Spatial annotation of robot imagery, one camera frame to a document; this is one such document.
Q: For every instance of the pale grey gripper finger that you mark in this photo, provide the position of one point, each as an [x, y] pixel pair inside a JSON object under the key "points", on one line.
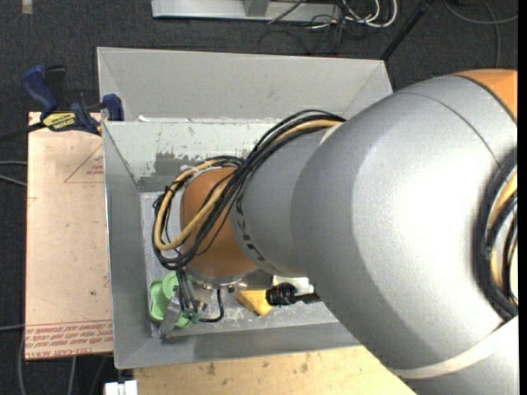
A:
{"points": [[169, 319]]}

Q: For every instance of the light green plastic cup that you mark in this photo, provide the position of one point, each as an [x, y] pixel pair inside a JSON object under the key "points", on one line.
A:
{"points": [[159, 298]]}

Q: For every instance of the yellow sponge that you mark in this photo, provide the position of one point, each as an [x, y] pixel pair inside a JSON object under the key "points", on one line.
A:
{"points": [[255, 300]]}

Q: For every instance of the grey metal bin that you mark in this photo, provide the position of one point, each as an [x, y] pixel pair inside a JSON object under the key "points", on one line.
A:
{"points": [[123, 241]]}

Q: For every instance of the brown cardboard board, red print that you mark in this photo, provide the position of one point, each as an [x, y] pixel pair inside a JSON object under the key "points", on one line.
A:
{"points": [[66, 241]]}

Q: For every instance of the black cylinder on white bracket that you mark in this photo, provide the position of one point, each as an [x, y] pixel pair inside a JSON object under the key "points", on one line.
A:
{"points": [[282, 294]]}

